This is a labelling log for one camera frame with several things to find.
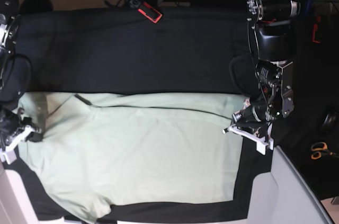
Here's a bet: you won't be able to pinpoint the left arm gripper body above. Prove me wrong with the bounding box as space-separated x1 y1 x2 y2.
240 98 272 136

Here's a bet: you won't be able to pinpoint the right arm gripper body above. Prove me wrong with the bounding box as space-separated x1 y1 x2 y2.
1 109 29 150

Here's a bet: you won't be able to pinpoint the light green T-shirt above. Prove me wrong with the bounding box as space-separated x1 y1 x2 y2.
19 93 244 223

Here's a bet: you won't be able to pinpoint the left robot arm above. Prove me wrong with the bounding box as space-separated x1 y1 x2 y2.
226 0 308 155

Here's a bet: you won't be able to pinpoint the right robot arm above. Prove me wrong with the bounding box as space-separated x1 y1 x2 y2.
1 0 42 165

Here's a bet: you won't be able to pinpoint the black table cloth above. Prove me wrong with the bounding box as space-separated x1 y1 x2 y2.
0 6 339 222

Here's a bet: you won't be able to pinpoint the black round stool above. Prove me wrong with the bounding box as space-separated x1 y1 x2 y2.
19 0 53 14

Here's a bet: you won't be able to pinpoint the red and black clamp tool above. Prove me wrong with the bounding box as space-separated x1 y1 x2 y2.
129 0 163 23

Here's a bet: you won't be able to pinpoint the white table frame left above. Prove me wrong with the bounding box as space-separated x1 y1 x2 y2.
1 163 67 223

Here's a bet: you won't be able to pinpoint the white table frame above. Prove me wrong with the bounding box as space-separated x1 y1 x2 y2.
1 163 67 223
246 147 334 224

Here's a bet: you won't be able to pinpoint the white table frame right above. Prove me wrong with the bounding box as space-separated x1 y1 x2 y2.
246 147 334 224

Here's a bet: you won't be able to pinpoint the orange handled scissors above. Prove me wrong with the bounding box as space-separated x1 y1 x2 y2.
310 141 338 160

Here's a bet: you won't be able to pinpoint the orange and black bracket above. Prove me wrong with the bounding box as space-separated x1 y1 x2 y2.
312 15 322 44

